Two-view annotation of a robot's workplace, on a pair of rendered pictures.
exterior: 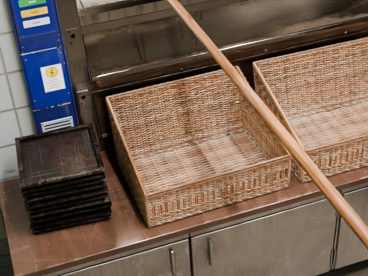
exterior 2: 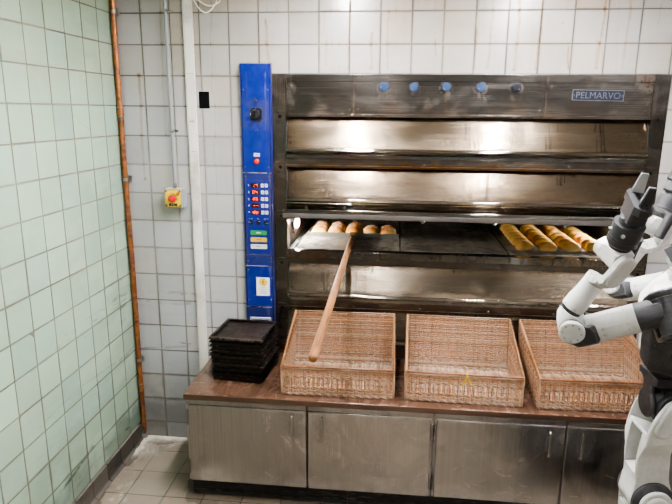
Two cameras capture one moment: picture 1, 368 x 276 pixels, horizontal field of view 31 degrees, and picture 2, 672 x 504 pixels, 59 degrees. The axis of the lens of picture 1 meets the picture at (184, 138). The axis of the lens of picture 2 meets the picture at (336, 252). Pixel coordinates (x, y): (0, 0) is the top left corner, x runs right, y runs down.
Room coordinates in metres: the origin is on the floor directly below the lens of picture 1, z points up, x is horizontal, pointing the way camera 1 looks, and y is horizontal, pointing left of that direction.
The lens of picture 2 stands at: (-0.67, -1.11, 1.93)
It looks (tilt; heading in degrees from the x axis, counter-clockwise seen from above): 14 degrees down; 23
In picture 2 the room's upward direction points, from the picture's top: straight up
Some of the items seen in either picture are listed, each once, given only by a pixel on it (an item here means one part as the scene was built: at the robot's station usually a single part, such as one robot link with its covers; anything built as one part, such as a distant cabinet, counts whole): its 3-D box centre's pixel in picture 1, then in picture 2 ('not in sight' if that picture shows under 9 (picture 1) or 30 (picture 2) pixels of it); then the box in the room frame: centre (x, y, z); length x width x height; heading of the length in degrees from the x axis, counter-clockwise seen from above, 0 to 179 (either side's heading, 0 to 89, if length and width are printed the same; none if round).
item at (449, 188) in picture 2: not in sight; (458, 187); (2.39, -0.52, 1.54); 1.79 x 0.11 x 0.19; 107
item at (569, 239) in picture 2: not in sight; (547, 236); (2.98, -0.95, 1.21); 0.61 x 0.48 x 0.06; 17
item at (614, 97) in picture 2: not in sight; (463, 96); (2.41, -0.51, 1.99); 1.80 x 0.08 x 0.21; 107
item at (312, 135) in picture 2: not in sight; (461, 136); (2.39, -0.52, 1.80); 1.79 x 0.11 x 0.19; 107
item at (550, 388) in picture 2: not in sight; (583, 363); (2.31, -1.20, 0.72); 0.56 x 0.49 x 0.28; 109
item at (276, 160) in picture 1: (196, 141); (341, 351); (1.96, -0.04, 0.72); 0.56 x 0.49 x 0.28; 108
